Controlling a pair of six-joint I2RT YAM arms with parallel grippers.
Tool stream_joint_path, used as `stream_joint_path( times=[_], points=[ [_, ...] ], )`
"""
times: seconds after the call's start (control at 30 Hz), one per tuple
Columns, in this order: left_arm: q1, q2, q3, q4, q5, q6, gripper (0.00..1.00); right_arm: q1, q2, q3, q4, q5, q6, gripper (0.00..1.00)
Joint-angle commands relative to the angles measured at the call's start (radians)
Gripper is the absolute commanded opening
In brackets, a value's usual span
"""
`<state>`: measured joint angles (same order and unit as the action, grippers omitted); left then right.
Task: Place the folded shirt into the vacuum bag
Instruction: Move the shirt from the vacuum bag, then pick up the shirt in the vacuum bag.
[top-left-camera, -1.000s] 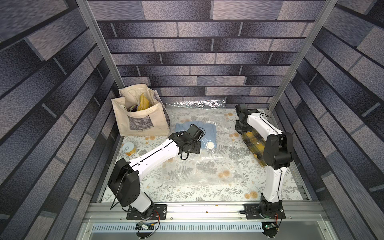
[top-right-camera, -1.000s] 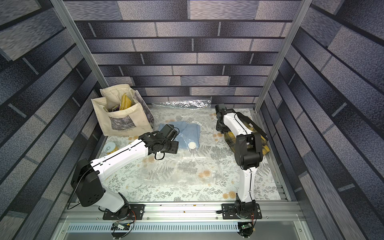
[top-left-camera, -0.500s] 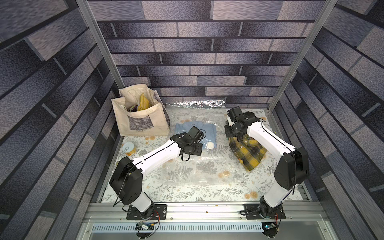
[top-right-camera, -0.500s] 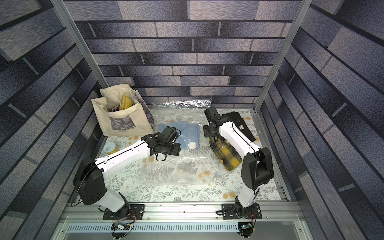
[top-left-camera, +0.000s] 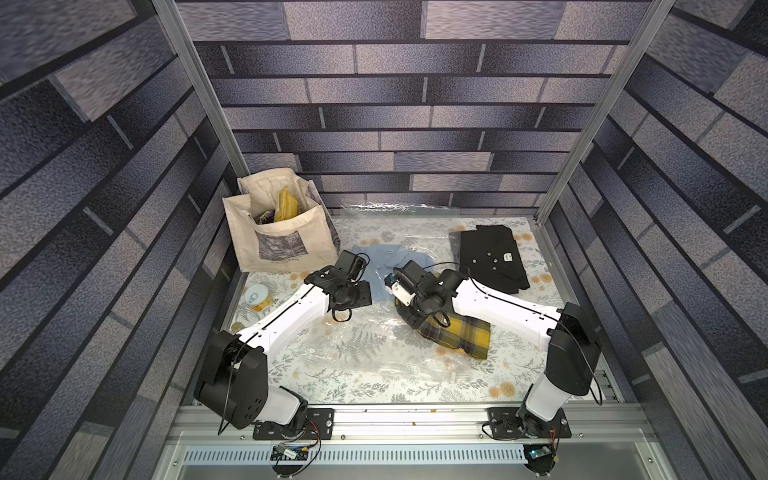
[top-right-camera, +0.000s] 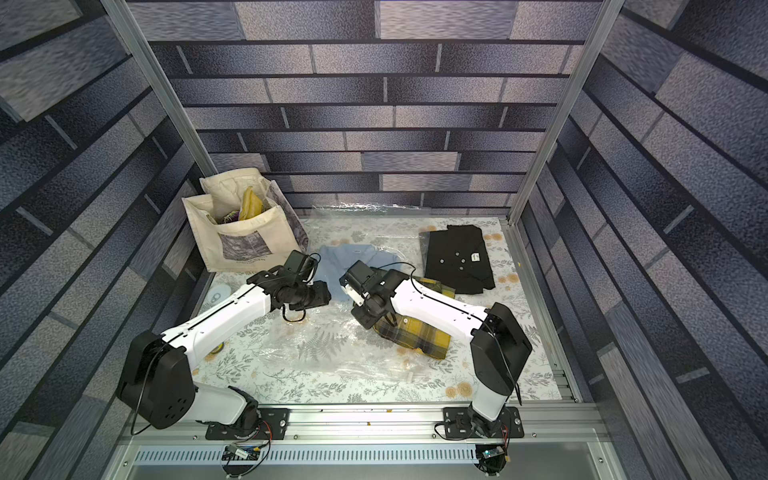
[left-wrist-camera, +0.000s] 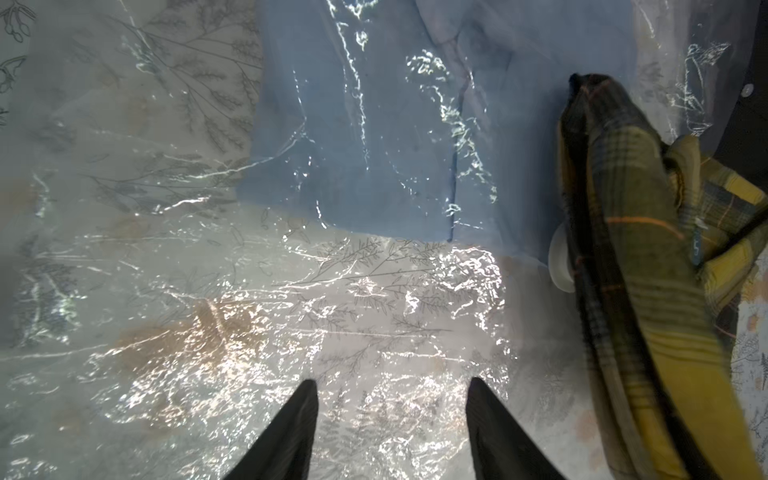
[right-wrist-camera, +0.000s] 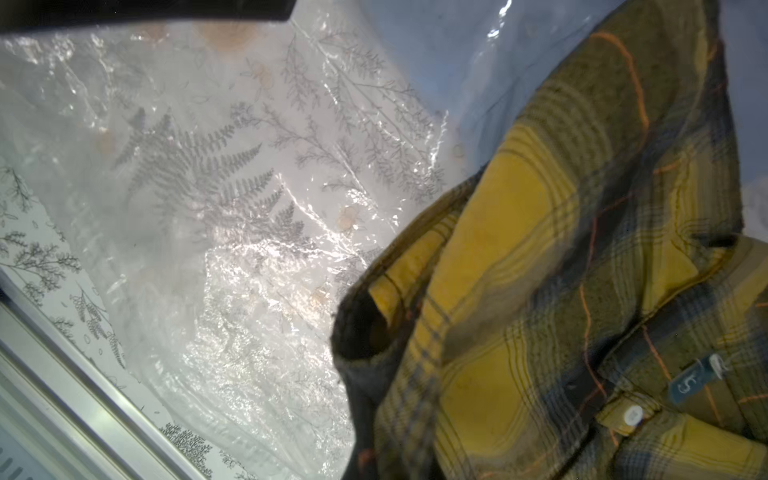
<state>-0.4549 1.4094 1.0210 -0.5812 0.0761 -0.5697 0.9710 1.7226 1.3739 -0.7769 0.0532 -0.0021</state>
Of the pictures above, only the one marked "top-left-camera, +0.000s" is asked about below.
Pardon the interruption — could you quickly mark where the light blue shirt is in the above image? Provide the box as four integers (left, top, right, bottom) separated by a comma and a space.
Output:
351, 244, 433, 303

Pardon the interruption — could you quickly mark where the yellow black plaid shirt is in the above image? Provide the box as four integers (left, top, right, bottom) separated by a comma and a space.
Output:
394, 299, 491, 360

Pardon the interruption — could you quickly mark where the black tray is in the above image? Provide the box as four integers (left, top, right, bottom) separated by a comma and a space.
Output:
449, 225, 530, 295

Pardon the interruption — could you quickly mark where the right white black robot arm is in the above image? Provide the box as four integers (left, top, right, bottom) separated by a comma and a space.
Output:
385, 261, 601, 442

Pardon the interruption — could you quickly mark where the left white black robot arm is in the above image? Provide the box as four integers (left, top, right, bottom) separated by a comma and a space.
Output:
194, 250, 372, 431

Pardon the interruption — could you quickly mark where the beige canvas tote bag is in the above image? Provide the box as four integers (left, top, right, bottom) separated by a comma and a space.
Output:
223, 168, 341, 272

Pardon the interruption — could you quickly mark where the floral patterned table cloth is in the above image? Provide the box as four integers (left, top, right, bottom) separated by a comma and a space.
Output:
203, 215, 607, 406

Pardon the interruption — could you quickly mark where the yellow snack packet in tote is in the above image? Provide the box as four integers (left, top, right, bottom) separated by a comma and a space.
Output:
274, 187, 301, 222

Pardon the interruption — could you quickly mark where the left small circuit board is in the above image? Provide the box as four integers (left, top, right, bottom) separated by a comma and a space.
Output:
270, 444, 310, 463

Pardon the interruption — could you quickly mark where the small circuit board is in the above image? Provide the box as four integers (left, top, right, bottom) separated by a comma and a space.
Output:
270, 444, 310, 463
523, 444, 557, 477

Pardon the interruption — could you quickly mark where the right small circuit board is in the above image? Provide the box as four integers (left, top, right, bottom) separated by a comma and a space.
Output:
523, 444, 557, 477

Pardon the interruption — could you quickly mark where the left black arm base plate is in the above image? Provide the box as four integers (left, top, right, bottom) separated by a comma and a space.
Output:
252, 407, 335, 441

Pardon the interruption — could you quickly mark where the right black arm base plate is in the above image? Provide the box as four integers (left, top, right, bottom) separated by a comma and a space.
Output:
486, 407, 572, 441

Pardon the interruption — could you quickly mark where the aluminium front rail frame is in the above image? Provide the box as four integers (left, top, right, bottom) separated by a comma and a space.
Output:
152, 401, 677, 479

